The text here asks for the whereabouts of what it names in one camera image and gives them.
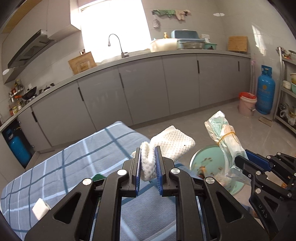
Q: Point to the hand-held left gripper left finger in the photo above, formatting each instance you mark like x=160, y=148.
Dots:
x=138, y=171

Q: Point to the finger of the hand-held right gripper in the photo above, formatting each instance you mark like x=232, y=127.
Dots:
x=256, y=158
x=245, y=166

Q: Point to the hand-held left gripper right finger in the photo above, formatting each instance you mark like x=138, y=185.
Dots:
x=159, y=171

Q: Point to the white textured cloth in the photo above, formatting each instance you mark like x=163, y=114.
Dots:
x=171, y=141

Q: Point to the clear plastic packet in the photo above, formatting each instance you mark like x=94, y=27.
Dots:
x=225, y=139

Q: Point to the green basin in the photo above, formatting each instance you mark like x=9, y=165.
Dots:
x=208, y=157

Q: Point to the cardboard piece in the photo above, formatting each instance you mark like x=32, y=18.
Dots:
x=265, y=121

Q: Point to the green scrap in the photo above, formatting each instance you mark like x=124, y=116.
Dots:
x=98, y=177

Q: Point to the pink bucket with red lid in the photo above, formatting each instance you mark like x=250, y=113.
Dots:
x=247, y=104

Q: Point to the metal shelf rack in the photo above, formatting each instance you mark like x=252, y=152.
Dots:
x=281, y=97

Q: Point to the blue gas cylinder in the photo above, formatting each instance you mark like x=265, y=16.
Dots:
x=19, y=148
x=265, y=90

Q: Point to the blue checked tablecloth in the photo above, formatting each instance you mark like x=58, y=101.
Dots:
x=57, y=166

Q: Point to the grey kitchen cabinets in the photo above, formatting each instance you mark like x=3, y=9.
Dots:
x=143, y=90

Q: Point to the pink mop pole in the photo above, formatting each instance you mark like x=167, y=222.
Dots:
x=252, y=74

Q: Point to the white foam block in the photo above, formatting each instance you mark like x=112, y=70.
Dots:
x=41, y=208

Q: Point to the light wooden board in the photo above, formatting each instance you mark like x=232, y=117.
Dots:
x=237, y=44

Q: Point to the curved metal faucet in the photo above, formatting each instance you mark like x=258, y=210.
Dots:
x=124, y=54

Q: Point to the green tray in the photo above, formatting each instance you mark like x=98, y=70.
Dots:
x=211, y=45

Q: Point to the wooden cutting board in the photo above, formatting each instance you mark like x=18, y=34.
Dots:
x=82, y=62

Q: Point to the gas stove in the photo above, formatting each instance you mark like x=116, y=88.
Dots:
x=46, y=88

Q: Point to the white plastic container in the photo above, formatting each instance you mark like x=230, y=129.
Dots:
x=163, y=45

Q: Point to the metal bowl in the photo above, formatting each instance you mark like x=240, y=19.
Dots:
x=193, y=45

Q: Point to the black wok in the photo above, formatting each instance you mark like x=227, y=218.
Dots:
x=29, y=93

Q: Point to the blue dish rack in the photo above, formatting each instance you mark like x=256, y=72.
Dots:
x=185, y=35

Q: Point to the spice rack with bottles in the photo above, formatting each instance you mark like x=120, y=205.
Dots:
x=15, y=99

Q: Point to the hanging mesh scrubber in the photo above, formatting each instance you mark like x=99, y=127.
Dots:
x=156, y=23

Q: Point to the bright window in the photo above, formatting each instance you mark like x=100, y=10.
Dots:
x=113, y=20

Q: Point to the green hanging cloth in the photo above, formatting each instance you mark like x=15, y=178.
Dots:
x=164, y=12

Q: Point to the pink rubber gloves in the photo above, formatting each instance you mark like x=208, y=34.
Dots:
x=182, y=14

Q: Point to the range hood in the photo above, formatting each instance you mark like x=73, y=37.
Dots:
x=30, y=49

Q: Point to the white wall socket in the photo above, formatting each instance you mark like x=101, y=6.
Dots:
x=205, y=36

